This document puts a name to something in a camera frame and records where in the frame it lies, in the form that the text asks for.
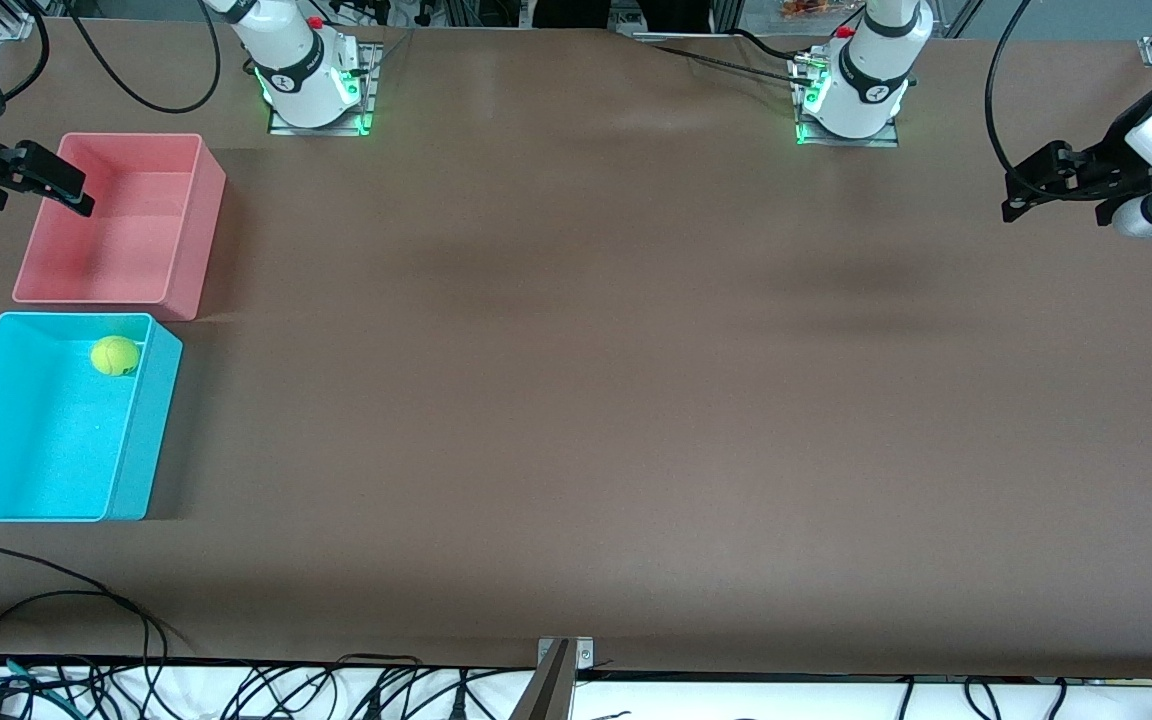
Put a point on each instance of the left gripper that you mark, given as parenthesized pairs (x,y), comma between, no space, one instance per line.
(1123,159)

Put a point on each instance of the yellow tennis ball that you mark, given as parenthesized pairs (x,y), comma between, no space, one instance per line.
(116,356)

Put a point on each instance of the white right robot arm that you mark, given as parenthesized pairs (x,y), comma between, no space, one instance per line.
(296,70)

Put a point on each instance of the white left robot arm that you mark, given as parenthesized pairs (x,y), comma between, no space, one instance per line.
(861,80)

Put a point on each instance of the pink plastic bin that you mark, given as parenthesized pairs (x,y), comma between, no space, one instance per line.
(116,240)

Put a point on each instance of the blue plastic bin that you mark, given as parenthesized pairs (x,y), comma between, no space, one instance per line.
(46,450)

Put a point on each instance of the small metal table bracket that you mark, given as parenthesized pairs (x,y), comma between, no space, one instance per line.
(584,655)

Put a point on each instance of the grey metal post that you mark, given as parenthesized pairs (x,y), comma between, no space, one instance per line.
(546,695)

